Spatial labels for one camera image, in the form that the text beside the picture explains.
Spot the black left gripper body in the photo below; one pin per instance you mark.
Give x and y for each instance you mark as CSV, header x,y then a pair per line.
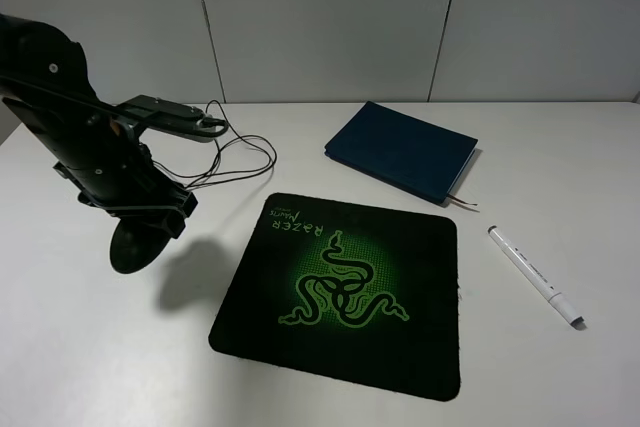
x,y
106,161

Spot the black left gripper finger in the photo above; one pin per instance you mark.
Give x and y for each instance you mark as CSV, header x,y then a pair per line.
x,y
168,215

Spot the black computer mouse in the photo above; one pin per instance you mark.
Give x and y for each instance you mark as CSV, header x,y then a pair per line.
x,y
134,246

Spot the white marker pen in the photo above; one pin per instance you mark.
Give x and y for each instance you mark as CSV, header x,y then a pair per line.
x,y
554,297

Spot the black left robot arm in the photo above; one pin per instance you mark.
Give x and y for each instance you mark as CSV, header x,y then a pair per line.
x,y
44,82

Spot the dark blue notebook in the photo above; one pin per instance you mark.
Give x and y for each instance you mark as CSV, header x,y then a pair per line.
x,y
412,155

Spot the black green razer mousepad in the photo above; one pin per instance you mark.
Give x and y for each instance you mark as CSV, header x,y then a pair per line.
x,y
352,292

